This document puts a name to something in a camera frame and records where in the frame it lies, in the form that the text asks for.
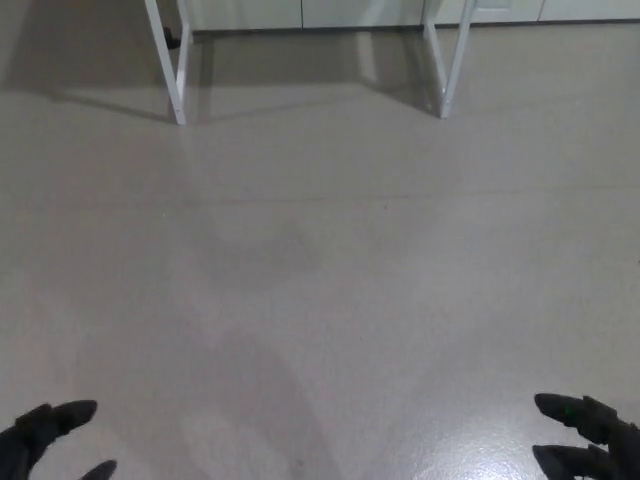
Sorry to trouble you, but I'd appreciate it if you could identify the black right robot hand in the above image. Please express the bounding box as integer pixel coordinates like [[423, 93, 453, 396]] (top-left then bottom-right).
[[532, 393, 640, 480]]

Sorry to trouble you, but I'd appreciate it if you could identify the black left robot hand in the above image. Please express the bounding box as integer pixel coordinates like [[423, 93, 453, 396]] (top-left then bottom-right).
[[0, 399, 118, 480]]

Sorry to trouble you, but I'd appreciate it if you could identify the white locker cabinet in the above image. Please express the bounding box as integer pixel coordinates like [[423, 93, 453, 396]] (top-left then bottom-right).
[[188, 0, 640, 31]]

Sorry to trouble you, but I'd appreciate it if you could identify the white metal-frame table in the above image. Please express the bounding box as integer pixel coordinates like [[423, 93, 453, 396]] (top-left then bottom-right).
[[144, 0, 474, 126]]

